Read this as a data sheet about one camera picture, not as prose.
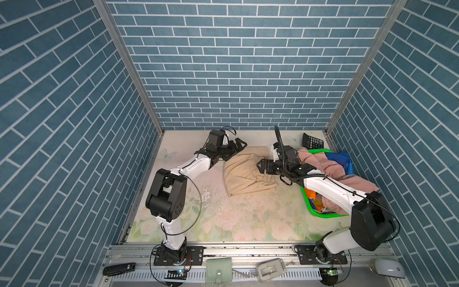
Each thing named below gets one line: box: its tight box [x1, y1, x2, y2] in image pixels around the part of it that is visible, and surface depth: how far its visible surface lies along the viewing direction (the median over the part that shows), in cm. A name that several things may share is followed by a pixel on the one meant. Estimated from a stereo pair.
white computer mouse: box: [369, 259, 406, 279], surface depth 68 cm
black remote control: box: [102, 262, 136, 277], surface depth 70 cm
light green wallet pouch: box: [205, 257, 233, 285], surface depth 71 cm
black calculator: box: [302, 132, 324, 150], surface depth 114 cm
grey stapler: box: [256, 257, 287, 283], surface depth 70 cm
